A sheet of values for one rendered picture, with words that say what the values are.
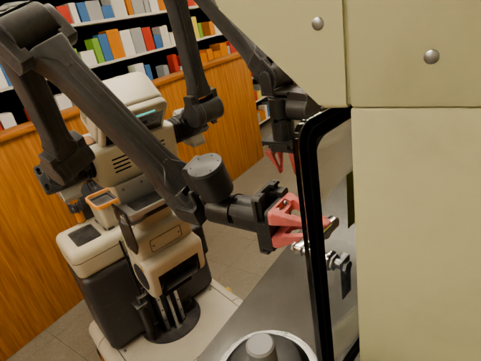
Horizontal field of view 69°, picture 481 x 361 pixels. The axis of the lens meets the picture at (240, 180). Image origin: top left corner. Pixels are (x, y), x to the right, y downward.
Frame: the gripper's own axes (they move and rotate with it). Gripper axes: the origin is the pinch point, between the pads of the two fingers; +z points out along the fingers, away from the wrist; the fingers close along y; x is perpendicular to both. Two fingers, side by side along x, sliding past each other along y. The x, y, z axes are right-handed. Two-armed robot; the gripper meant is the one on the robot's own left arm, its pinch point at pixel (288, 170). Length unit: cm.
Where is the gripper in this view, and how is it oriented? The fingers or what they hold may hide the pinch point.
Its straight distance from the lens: 92.7
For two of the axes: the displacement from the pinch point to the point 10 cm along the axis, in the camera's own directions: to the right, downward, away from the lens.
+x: 5.5, -4.5, 7.0
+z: 1.7, 8.9, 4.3
